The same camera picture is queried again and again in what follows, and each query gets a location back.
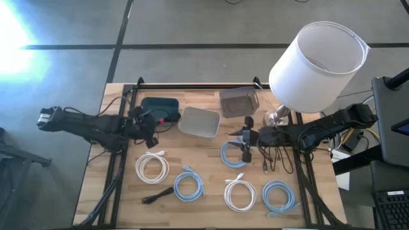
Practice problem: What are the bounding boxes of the black chair base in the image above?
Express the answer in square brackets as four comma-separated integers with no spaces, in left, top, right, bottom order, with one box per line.
[0,126,52,230]

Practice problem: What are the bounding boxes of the blue ethernet cable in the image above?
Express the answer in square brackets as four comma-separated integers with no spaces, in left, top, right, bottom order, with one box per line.
[173,164,206,203]
[220,139,249,169]
[261,179,302,219]

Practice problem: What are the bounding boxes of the black keyboard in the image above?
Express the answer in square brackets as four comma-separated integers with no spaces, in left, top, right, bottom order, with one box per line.
[372,188,409,230]

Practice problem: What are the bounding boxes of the black loose USB cables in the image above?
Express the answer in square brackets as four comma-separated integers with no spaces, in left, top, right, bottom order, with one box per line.
[255,144,295,175]

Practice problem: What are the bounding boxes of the black power adapter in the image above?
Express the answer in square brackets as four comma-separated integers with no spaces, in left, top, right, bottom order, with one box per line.
[343,133,364,151]

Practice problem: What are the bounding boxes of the dark teal plastic bin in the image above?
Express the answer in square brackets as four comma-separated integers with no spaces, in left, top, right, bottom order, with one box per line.
[140,96,180,123]

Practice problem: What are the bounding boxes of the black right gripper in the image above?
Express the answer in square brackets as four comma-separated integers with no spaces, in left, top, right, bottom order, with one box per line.
[228,116,282,163]

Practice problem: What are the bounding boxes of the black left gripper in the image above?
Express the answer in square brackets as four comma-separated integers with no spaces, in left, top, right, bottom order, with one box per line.
[127,107,181,149]

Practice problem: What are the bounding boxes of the white coiled ethernet cable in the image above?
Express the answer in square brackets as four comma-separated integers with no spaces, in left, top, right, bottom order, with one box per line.
[223,172,258,213]
[134,150,171,185]

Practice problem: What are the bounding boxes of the black bundled cable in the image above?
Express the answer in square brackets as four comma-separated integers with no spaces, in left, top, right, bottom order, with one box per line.
[141,186,175,205]

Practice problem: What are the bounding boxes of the white lamp shade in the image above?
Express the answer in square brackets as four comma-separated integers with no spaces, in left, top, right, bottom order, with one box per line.
[262,20,371,128]

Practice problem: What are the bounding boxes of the light grey plastic bin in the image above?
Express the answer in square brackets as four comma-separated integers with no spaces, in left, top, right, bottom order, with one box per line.
[178,106,222,139]

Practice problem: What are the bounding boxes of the grey laptop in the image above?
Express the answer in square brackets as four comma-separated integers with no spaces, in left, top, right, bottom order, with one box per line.
[371,75,409,169]

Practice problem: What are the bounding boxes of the black aluminium table frame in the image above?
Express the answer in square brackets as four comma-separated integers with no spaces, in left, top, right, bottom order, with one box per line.
[78,76,346,229]

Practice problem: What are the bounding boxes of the brown-grey slotted plastic bin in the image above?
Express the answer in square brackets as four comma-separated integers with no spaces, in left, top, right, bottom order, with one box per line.
[219,86,260,119]

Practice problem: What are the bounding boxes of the white paper sheet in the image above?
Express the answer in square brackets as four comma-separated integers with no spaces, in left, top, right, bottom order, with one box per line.
[331,149,351,192]

